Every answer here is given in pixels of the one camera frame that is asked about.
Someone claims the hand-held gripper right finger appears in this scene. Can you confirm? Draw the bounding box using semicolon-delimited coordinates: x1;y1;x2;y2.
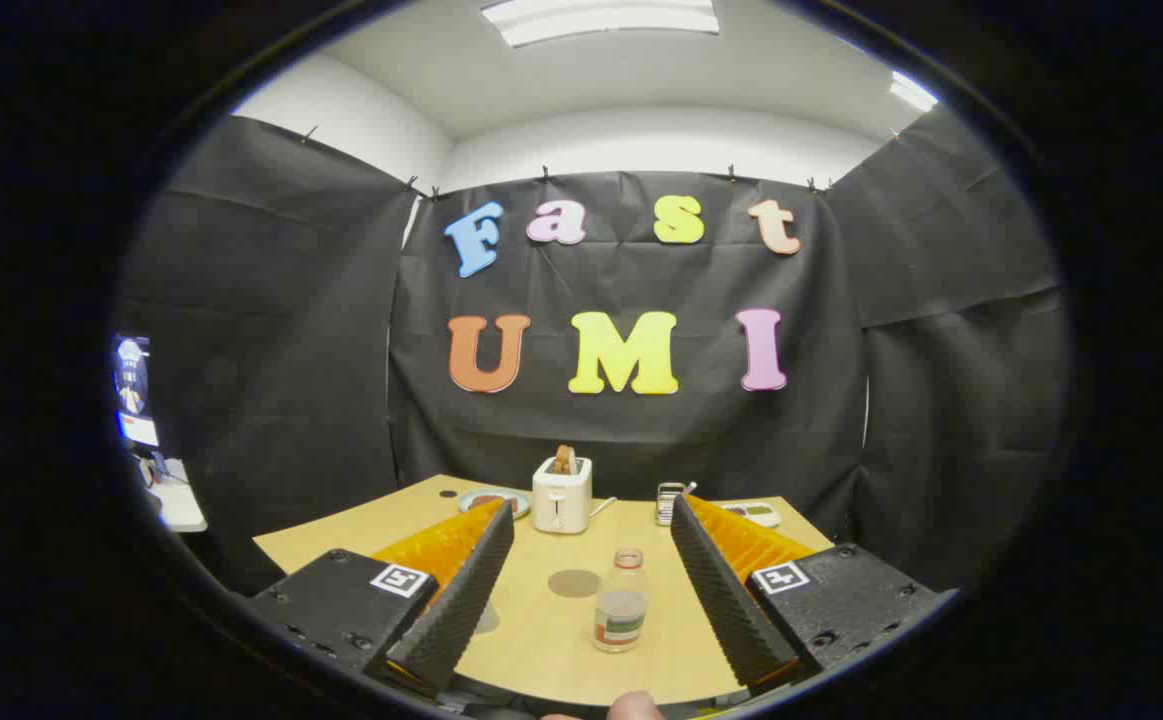
669;493;962;693

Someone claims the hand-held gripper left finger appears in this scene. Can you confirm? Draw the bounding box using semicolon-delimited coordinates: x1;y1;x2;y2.
246;498;517;699

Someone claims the clear plastic juice bottle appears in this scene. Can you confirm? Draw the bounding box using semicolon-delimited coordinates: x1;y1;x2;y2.
593;547;649;654

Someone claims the white compartment tray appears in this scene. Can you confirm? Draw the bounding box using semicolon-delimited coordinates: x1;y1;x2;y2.
721;501;782;529

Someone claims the wooden table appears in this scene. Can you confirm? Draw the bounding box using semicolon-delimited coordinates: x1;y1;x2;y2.
253;474;837;706

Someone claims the light green plate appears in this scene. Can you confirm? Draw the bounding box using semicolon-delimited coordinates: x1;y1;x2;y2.
457;488;532;521

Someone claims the white toaster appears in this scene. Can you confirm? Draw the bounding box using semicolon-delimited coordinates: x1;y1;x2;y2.
532;456;594;535

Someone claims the black backdrop cloth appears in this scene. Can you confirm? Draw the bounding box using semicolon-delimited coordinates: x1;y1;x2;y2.
116;112;1072;601

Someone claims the white side desk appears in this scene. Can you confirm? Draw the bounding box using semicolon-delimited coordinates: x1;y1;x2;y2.
141;458;208;533

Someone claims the computer monitor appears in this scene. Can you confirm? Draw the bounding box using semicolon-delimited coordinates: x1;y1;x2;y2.
113;335;160;448

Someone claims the small ceiling light panel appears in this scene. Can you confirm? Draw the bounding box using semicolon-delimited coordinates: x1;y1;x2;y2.
888;70;940;113

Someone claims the large ceiling light panel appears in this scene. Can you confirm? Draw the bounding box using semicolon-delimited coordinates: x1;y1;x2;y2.
481;0;720;49

